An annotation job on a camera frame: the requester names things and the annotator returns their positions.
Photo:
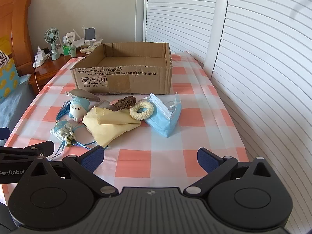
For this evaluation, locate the white power strip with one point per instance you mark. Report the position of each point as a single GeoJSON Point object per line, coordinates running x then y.
{"type": "Point", "coordinates": [41, 59]}

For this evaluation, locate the yellow cloth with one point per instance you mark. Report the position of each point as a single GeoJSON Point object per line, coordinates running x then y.
{"type": "Point", "coordinates": [109, 126]}

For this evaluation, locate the blue yellow pillow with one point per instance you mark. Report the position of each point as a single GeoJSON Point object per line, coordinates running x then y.
{"type": "Point", "coordinates": [7, 78]}

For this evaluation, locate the grey cloth with pink edge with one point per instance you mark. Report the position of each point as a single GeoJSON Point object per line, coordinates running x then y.
{"type": "Point", "coordinates": [82, 93]}

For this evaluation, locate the white louvered closet door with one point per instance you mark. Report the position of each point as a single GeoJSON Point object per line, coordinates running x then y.
{"type": "Point", "coordinates": [180, 14]}
{"type": "Point", "coordinates": [268, 78]}

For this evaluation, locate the white remote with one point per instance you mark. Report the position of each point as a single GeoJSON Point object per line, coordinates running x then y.
{"type": "Point", "coordinates": [87, 50]}

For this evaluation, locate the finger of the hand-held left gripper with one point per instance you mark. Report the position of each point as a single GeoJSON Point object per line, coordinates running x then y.
{"type": "Point", "coordinates": [31, 151]}
{"type": "Point", "coordinates": [3, 134]}

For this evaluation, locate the blue mirror on white stand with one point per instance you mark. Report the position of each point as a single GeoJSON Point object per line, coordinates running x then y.
{"type": "Point", "coordinates": [89, 33]}

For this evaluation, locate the white tube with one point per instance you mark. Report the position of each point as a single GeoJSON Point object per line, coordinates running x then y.
{"type": "Point", "coordinates": [70, 37]}

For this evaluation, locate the stack of blue face masks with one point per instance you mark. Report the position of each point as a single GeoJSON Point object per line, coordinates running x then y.
{"type": "Point", "coordinates": [163, 124]}

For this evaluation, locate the green cylinder bottle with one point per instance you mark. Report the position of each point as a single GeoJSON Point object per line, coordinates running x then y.
{"type": "Point", "coordinates": [72, 51]}

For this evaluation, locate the floral sachet pouch with tassel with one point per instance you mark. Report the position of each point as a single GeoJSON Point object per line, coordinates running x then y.
{"type": "Point", "coordinates": [62, 130]}

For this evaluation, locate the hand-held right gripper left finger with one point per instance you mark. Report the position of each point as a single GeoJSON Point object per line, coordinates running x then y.
{"type": "Point", "coordinates": [93, 157]}

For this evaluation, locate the wooden nightstand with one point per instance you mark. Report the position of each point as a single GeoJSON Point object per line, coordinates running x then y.
{"type": "Point", "coordinates": [48, 69]}

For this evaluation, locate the blue bedding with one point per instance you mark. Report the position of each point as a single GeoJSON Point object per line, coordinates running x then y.
{"type": "Point", "coordinates": [14, 102]}

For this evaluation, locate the brown cardboard box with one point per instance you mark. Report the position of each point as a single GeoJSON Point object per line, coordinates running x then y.
{"type": "Point", "coordinates": [121, 80]}

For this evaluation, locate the pink checkered tablecloth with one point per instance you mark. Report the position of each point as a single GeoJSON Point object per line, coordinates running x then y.
{"type": "Point", "coordinates": [156, 148]}

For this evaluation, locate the green desk fan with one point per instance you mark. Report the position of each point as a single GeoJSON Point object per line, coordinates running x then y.
{"type": "Point", "coordinates": [52, 35]}

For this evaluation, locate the blue and white plush toy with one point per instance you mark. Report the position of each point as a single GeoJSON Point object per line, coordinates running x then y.
{"type": "Point", "coordinates": [78, 108]}

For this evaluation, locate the green clear bottle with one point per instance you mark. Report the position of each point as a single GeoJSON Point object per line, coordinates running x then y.
{"type": "Point", "coordinates": [65, 51]}

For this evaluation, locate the cream scrunchie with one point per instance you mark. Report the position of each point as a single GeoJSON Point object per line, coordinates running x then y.
{"type": "Point", "coordinates": [132, 112]}

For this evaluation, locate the brown scrunchie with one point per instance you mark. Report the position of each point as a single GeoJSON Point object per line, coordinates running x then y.
{"type": "Point", "coordinates": [124, 103]}

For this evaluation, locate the wooden headboard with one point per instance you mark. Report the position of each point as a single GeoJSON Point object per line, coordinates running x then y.
{"type": "Point", "coordinates": [20, 29]}

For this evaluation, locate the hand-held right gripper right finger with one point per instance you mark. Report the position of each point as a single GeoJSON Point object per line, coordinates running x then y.
{"type": "Point", "coordinates": [207, 159]}

